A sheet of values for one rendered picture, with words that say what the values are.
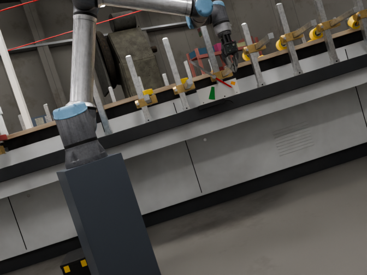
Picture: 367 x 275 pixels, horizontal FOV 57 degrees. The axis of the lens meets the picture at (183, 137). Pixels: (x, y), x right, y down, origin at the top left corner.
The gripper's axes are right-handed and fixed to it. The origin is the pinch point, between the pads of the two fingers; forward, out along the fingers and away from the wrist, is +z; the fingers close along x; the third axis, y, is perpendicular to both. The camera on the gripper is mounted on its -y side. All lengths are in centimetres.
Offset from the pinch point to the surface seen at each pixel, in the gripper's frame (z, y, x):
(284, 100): 25, -30, 33
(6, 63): -78, -121, -163
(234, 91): 10.0, -27.3, 2.6
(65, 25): -364, -841, -251
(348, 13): -12, -6, 73
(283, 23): -22, -28, 45
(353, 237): 84, 52, 15
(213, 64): -10.4, -27.5, -4.8
